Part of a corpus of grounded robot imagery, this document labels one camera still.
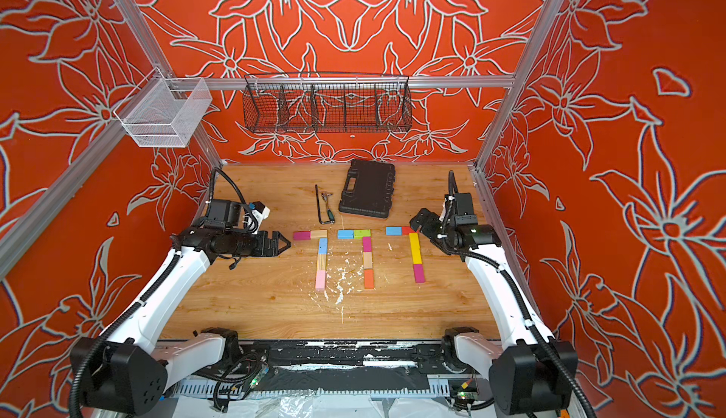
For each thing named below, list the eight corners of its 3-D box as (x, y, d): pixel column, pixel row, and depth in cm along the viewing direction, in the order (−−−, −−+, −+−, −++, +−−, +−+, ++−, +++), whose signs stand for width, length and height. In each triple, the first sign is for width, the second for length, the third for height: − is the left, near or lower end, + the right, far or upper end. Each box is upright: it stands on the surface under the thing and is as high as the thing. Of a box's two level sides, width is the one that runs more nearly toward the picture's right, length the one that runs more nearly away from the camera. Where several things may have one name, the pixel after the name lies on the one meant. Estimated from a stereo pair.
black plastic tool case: (338, 216, 104) (337, 208, 100) (352, 166, 121) (351, 158, 117) (389, 223, 102) (390, 216, 98) (396, 172, 119) (397, 163, 115)
